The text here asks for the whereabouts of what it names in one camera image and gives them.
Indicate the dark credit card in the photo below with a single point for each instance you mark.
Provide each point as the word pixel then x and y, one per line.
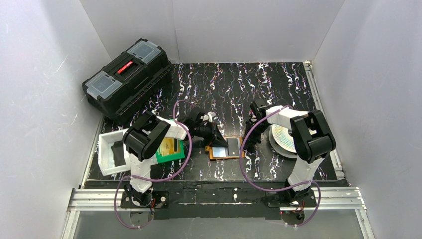
pixel 233 146

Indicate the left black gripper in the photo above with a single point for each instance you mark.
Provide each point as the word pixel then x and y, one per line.
pixel 214 135

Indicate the aluminium frame rail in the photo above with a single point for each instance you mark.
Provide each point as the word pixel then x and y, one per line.
pixel 227 200

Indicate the green plastic bin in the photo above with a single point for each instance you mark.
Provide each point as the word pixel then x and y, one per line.
pixel 177 156

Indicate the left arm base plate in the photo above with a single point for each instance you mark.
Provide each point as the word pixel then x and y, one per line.
pixel 153 199

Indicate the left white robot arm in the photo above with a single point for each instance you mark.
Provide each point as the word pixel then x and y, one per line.
pixel 143 139

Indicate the white foam tray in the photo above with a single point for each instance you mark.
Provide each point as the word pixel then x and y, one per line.
pixel 112 155

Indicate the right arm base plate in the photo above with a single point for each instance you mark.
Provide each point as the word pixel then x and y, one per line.
pixel 290 199

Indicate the black plastic toolbox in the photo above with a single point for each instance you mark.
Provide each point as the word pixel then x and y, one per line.
pixel 123 86

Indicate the orange leather card holder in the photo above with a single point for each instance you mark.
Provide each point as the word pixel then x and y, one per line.
pixel 219 153

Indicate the white filament spool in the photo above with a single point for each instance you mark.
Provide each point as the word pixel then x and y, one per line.
pixel 281 141

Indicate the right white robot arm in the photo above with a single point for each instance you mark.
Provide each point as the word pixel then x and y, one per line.
pixel 312 138

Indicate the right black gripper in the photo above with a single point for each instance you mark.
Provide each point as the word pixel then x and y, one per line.
pixel 252 131

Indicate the gold card in bin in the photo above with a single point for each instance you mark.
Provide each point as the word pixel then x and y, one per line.
pixel 169 146

